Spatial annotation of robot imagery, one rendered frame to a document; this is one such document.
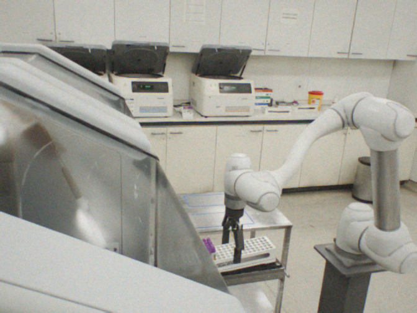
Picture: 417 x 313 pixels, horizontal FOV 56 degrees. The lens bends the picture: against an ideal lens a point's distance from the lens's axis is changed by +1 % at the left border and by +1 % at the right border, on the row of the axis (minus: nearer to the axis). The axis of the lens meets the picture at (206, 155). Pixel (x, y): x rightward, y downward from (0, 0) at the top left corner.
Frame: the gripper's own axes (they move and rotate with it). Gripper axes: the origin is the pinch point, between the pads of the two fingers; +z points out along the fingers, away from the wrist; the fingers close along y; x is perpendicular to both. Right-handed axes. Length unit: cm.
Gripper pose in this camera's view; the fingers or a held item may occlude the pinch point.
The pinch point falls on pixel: (231, 251)
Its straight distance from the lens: 163.3
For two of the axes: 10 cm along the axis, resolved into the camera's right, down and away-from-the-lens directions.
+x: -9.6, 0.4, -2.9
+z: -0.6, 9.5, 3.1
